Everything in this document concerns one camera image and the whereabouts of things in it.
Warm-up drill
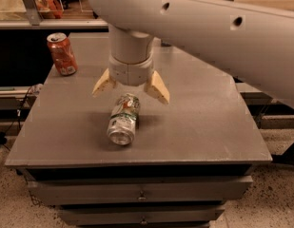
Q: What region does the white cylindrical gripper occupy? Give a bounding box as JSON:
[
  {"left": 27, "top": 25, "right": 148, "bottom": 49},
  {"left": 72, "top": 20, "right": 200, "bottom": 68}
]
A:
[{"left": 92, "top": 25, "right": 170, "bottom": 105}]

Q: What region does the black cable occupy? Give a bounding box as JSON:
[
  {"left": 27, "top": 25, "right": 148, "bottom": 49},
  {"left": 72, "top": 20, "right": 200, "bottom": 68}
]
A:
[{"left": 0, "top": 86, "right": 33, "bottom": 154}]

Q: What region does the lower grey drawer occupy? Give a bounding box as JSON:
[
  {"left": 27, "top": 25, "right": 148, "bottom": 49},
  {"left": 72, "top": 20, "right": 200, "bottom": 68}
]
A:
[{"left": 59, "top": 205, "right": 225, "bottom": 226}]

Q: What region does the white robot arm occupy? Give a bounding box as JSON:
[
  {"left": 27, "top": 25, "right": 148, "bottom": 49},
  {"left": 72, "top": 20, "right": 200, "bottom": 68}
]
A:
[{"left": 88, "top": 0, "right": 294, "bottom": 108}]

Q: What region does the upper grey drawer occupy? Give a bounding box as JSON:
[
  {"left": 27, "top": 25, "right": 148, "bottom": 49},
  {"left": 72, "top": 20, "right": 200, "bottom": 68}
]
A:
[{"left": 28, "top": 176, "right": 252, "bottom": 205}]

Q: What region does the metal shelf rail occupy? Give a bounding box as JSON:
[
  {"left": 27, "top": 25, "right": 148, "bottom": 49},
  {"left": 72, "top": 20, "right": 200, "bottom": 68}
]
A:
[{"left": 0, "top": 19, "right": 108, "bottom": 29}]

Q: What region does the grey cabinet with drawers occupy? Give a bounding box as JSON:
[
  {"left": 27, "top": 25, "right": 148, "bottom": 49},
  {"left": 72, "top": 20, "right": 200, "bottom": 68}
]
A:
[{"left": 6, "top": 33, "right": 271, "bottom": 228}]

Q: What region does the orange soda can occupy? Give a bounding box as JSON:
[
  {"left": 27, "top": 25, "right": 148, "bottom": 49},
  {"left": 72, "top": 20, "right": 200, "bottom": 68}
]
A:
[{"left": 47, "top": 32, "right": 78, "bottom": 76}]

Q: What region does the orange plastic bag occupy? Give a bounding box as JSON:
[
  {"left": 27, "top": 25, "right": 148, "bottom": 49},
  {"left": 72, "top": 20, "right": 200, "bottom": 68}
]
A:
[{"left": 34, "top": 0, "right": 63, "bottom": 19}]

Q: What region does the green white 7up can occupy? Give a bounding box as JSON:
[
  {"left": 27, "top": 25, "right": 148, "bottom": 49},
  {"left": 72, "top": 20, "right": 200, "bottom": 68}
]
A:
[{"left": 107, "top": 93, "right": 140, "bottom": 145}]

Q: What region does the grey drawer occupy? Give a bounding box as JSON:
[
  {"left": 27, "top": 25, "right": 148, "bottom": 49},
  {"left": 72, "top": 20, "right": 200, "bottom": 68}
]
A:
[
  {"left": 59, "top": 205, "right": 225, "bottom": 226},
  {"left": 28, "top": 176, "right": 252, "bottom": 205}
]

